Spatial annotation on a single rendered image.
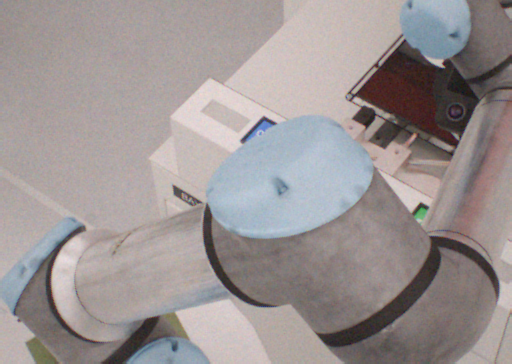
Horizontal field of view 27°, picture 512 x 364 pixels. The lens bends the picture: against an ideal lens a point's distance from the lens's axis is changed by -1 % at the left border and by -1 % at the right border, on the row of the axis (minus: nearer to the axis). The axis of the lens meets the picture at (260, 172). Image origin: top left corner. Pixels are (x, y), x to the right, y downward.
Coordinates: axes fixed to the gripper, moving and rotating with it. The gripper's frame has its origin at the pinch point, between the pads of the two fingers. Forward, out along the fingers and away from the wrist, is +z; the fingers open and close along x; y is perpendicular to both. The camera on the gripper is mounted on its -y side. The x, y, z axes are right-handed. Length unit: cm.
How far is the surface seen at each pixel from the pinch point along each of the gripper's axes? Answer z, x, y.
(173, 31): 106, 105, 88
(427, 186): 17.5, 4.3, 3.7
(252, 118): 9.5, 29.6, -1.9
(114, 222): 106, 85, 25
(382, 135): 20.5, 14.8, 12.0
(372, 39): 23.6, 25.5, 33.0
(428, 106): 15.6, 9.5, 16.4
